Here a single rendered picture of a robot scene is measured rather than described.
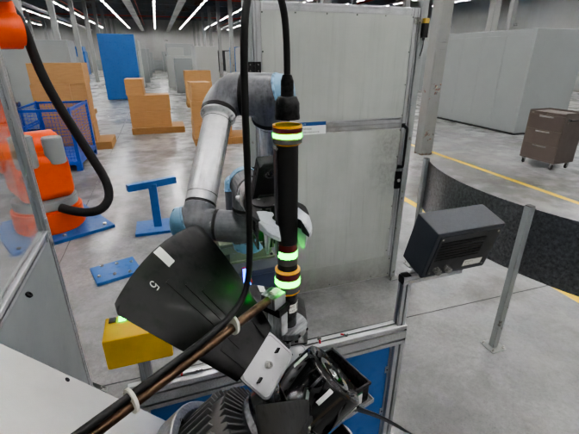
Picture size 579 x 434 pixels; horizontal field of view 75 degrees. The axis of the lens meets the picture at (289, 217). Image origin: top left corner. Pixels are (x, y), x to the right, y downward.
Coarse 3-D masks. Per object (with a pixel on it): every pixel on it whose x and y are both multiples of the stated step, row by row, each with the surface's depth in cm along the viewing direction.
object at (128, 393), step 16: (240, 32) 44; (288, 32) 50; (240, 48) 44; (288, 48) 51; (240, 64) 45; (288, 64) 51; (240, 80) 46; (240, 304) 55; (224, 320) 53; (208, 336) 51; (192, 352) 49; (144, 384) 44; (128, 400) 42; (96, 416) 40; (80, 432) 38
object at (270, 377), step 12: (264, 348) 62; (276, 348) 64; (252, 360) 61; (264, 360) 62; (276, 360) 63; (288, 360) 64; (252, 372) 60; (264, 372) 61; (276, 372) 62; (252, 384) 59; (264, 384) 60; (276, 384) 61; (264, 396) 60
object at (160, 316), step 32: (192, 256) 61; (224, 256) 66; (128, 288) 51; (192, 288) 58; (224, 288) 62; (128, 320) 50; (160, 320) 53; (192, 320) 56; (256, 320) 63; (224, 352) 58; (256, 352) 61
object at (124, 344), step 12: (108, 324) 99; (120, 324) 99; (132, 324) 99; (108, 336) 95; (120, 336) 95; (132, 336) 95; (144, 336) 96; (108, 348) 94; (120, 348) 95; (132, 348) 96; (144, 348) 97; (156, 348) 98; (168, 348) 99; (108, 360) 95; (120, 360) 96; (132, 360) 97; (144, 360) 98
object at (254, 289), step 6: (252, 288) 92; (252, 294) 89; (258, 294) 90; (258, 300) 88; (300, 300) 95; (300, 306) 91; (264, 312) 84; (300, 312) 88; (306, 318) 86; (306, 336) 78; (282, 342) 76; (294, 342) 76; (300, 342) 76; (306, 342) 76
